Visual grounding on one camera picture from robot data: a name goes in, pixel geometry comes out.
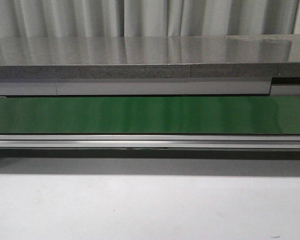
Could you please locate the green conveyor belt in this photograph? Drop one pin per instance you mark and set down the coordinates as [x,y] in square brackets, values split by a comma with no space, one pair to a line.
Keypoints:
[151,115]

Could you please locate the grey stone counter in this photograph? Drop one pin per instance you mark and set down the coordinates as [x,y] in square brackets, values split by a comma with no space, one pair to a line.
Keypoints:
[178,65]

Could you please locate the aluminium conveyor frame rail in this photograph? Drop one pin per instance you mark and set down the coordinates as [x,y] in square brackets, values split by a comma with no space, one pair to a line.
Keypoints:
[142,141]

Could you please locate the white pleated curtain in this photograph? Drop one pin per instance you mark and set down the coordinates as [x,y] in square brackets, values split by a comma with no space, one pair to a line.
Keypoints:
[147,18]

